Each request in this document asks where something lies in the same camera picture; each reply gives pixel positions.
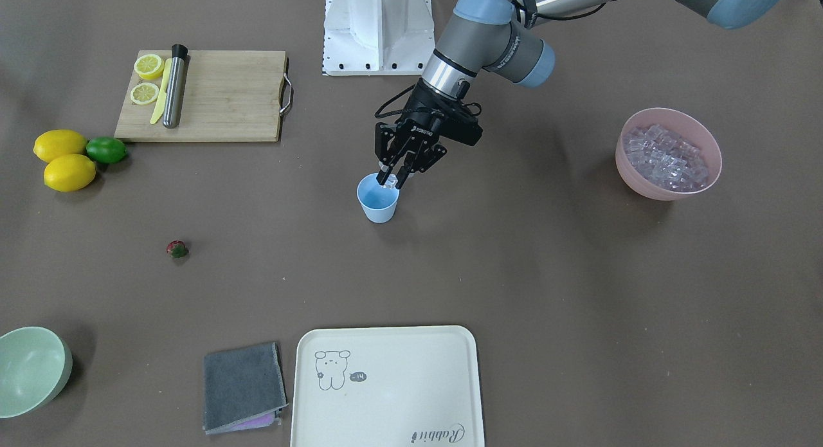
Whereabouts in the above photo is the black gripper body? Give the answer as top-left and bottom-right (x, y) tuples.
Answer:
(395, 80), (483, 146)

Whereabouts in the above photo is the clear ice cube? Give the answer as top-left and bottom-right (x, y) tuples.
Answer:
(382, 174), (399, 189)

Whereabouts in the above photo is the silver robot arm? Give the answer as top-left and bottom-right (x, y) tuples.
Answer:
(374, 0), (780, 189)

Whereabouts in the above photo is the light blue plastic cup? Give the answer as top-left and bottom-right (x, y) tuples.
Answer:
(356, 172), (400, 223)

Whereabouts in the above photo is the pink bowl of ice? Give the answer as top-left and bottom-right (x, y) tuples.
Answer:
(615, 107), (723, 201)

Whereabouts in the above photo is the bamboo cutting board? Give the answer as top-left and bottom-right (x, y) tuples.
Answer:
(114, 50), (293, 144)

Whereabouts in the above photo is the yellow plastic knife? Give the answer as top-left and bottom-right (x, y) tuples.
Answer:
(150, 58), (172, 125)

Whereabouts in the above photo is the cream rabbit serving tray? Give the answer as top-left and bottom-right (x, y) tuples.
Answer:
(290, 325), (485, 446)

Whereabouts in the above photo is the red strawberry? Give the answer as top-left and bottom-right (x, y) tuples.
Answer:
(167, 240), (189, 259)

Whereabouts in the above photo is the lemon half slice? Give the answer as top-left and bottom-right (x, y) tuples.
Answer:
(129, 82), (160, 106)
(133, 53), (165, 80)

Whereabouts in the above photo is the grey folded cloth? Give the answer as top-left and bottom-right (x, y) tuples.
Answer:
(203, 342), (288, 435)

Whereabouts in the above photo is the green lime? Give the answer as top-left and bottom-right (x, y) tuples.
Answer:
(86, 136), (127, 165)

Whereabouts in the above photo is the yellow lemon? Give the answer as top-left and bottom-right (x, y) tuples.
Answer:
(43, 154), (96, 192)
(33, 129), (87, 163)

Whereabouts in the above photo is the mint green bowl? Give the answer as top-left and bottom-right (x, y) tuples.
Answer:
(1, 326), (73, 419)

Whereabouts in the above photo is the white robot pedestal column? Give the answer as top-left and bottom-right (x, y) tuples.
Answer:
(321, 0), (435, 76)

